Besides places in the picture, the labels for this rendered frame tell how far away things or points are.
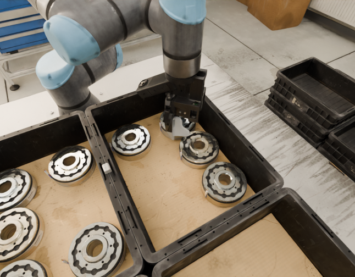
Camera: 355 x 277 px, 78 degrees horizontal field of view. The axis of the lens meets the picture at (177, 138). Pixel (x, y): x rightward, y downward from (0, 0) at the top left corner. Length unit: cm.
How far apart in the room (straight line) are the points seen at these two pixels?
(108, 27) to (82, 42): 5
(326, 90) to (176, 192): 120
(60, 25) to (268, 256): 55
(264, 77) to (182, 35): 200
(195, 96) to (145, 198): 26
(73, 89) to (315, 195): 79
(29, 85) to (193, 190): 218
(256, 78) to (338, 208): 170
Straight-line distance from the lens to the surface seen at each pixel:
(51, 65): 75
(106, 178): 48
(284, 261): 54
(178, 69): 43
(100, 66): 77
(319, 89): 154
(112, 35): 42
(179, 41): 41
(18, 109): 109
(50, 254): 56
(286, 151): 84
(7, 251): 57
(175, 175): 56
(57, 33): 39
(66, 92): 75
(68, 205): 58
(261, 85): 226
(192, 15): 39
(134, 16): 44
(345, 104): 151
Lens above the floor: 132
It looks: 52 degrees down
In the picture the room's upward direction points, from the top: straight up
